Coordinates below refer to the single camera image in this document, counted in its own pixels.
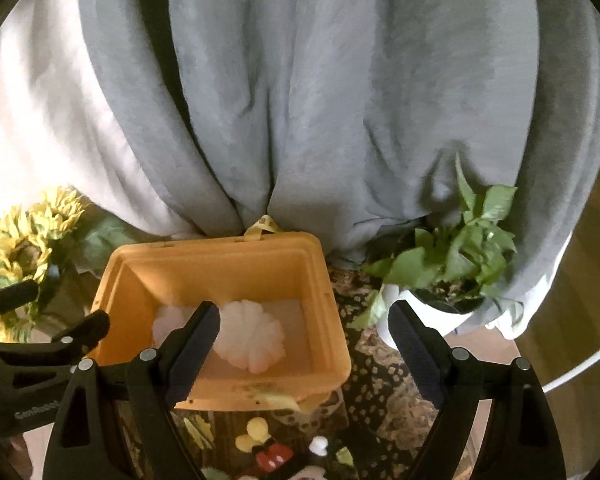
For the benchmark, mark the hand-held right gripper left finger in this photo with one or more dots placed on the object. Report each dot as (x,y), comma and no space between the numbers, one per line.
(192,355)

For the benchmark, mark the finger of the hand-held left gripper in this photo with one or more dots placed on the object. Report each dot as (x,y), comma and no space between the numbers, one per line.
(10,297)
(90,330)

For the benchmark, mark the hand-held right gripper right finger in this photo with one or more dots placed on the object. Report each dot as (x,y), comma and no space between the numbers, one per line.
(415,355)

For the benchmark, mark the small white plush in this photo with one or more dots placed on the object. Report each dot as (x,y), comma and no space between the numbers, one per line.
(167,322)

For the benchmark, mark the white pumpkin plush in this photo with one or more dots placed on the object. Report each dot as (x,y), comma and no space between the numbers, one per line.
(250,335)

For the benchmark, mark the yellow green plush piece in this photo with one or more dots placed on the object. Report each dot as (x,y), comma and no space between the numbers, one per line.
(197,432)

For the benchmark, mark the orange plastic bin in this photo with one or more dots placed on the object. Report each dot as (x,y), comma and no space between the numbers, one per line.
(330,310)

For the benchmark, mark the patterned brown tablecloth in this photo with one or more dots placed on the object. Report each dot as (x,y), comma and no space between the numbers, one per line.
(380,385)

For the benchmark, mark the artificial sunflower bouquet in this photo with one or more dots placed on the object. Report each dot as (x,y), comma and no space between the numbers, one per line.
(25,245)

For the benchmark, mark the yellow ribbon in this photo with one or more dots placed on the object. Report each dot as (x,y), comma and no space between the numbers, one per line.
(280,401)

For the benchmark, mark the green potted plant white pot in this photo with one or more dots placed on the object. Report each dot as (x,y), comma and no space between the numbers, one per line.
(460,255)

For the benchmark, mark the white curtain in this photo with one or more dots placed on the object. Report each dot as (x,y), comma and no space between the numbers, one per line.
(40,135)

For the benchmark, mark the grey curtain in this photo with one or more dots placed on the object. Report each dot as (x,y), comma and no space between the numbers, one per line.
(330,110)

